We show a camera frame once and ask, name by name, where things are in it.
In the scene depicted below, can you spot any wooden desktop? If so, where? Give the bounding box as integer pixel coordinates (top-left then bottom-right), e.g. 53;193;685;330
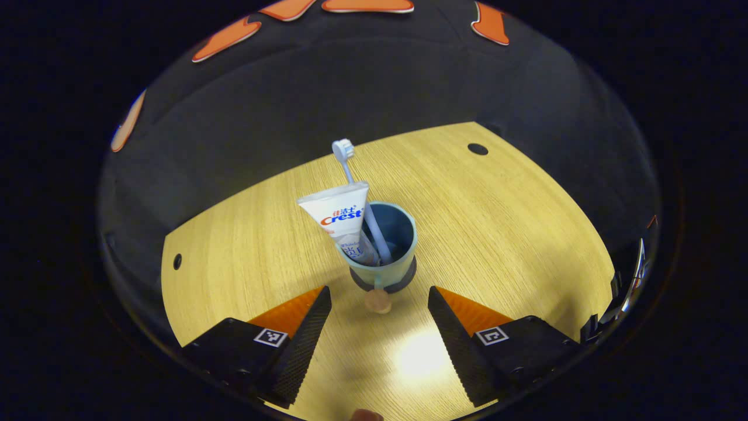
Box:
161;121;616;421

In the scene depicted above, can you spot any blue cup with wooden handle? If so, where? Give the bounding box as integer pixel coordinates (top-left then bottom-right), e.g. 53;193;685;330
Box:
348;201;418;315

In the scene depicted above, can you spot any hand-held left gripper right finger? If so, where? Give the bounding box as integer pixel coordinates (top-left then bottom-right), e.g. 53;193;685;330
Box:
427;285;580;408

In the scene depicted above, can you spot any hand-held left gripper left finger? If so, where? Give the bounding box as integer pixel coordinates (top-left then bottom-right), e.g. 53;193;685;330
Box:
181;285;333;409

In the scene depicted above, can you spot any white toothpaste tube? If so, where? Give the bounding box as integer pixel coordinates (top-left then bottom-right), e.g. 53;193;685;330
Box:
296;181;382;267

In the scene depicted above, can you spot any white toothbrush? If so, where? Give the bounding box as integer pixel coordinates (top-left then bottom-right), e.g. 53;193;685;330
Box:
331;138;394;265

